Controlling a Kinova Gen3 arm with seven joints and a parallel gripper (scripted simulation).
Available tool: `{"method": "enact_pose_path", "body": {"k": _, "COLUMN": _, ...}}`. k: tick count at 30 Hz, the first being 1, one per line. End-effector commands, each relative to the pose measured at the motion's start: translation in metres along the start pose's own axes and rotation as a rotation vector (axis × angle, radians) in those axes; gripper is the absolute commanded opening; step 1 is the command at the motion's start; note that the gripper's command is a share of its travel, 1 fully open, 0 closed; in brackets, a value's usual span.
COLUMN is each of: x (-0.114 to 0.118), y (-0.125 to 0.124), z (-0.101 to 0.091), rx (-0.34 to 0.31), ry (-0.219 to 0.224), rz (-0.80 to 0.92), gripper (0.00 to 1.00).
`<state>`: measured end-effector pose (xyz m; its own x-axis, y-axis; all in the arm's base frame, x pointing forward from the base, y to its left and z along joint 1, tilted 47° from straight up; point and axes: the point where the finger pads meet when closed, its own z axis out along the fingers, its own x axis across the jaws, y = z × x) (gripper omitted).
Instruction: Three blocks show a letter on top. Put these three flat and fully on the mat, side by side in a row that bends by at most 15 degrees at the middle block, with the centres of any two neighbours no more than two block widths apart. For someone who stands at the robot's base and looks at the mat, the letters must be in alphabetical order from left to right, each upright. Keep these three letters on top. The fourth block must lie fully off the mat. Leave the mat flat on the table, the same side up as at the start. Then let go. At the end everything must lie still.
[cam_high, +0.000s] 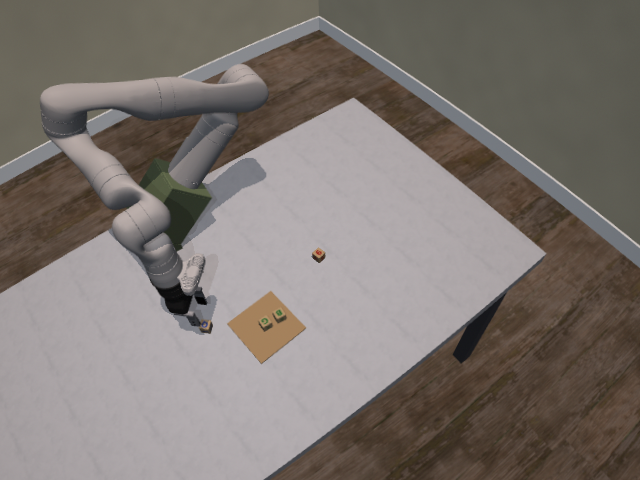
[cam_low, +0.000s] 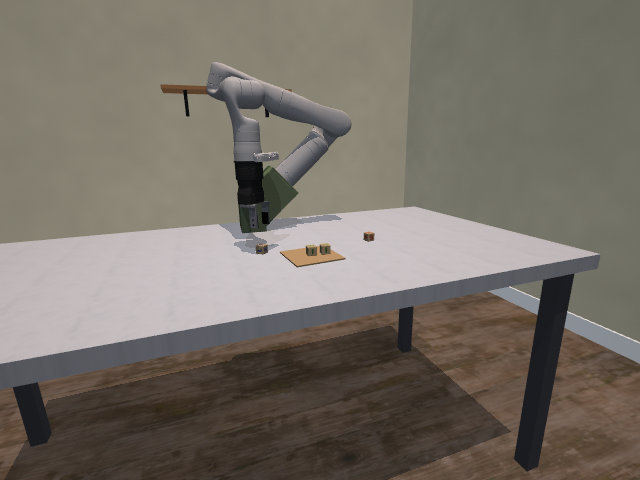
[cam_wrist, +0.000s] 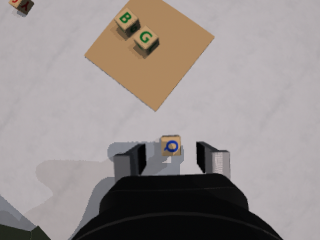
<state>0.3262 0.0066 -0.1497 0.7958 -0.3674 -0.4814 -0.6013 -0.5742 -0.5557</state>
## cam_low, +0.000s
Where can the tan square mat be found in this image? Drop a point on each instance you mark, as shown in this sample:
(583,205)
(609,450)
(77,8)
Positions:
(299,258)

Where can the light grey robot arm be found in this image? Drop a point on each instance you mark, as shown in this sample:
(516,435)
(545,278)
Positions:
(241,91)

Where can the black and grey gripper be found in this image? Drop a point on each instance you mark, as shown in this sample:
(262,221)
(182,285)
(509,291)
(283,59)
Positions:
(249,175)

